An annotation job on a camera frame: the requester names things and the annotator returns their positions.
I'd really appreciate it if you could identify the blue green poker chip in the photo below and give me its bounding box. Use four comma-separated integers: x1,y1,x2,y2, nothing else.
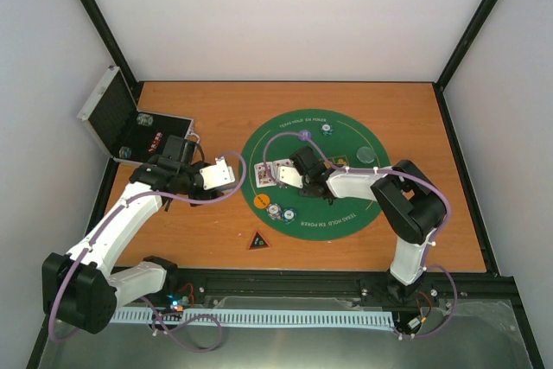
282,207,297,224

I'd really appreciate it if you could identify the white purple poker chip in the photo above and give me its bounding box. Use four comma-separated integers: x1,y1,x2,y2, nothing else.
266,203,283,220

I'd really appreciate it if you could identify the blue big blind button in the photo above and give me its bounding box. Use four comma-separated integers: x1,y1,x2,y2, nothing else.
298,130,312,142

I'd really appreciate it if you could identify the king of diamonds card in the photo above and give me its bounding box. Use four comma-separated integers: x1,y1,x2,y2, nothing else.
254,162,276,188

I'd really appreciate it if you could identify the orange small blind button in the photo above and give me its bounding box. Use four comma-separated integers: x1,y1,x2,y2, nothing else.
253,194,270,210

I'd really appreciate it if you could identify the teal poker chip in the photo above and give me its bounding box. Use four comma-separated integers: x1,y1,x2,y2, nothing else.
321,124,334,136

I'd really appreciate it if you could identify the red black triangular all-in marker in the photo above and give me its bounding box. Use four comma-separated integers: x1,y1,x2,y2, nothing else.
247,231,271,251

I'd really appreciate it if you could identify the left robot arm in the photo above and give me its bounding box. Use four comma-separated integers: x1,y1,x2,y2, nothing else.
41,136,235,336

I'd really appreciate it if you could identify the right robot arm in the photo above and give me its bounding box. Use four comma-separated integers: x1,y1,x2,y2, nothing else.
290,146,451,302

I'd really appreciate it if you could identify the round green poker mat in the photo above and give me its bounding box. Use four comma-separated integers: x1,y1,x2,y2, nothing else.
241,109,390,241

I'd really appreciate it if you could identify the red black card box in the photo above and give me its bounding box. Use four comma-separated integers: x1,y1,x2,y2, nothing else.
148,131,163,154

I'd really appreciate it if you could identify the near poker chip stack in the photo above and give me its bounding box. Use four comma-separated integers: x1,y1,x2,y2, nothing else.
118,146,132,160

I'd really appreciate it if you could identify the poker chip stack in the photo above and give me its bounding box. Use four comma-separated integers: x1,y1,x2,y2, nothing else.
137,113,154,127
118,146,132,160

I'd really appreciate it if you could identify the far poker chip stack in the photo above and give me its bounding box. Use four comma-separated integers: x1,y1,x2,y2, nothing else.
137,113,154,127

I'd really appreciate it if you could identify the aluminium poker chip case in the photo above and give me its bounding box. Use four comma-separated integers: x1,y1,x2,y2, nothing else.
78,66,200,165

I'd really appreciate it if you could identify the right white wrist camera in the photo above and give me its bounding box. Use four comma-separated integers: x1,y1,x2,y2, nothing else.
280,167,303,188

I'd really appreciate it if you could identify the light blue cable duct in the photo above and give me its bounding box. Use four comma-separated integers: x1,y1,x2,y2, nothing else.
107,307,396,329

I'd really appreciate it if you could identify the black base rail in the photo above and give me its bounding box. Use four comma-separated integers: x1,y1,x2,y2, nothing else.
130,269,518,310

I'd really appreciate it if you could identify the left black frame post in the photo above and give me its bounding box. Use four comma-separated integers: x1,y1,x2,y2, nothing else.
79,0,137,90

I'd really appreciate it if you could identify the black frame post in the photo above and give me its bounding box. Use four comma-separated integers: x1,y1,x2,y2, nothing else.
79,0,137,90
435,0,527,89

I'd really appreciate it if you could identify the right black frame post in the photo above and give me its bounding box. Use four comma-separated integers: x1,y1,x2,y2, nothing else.
435,0,527,89

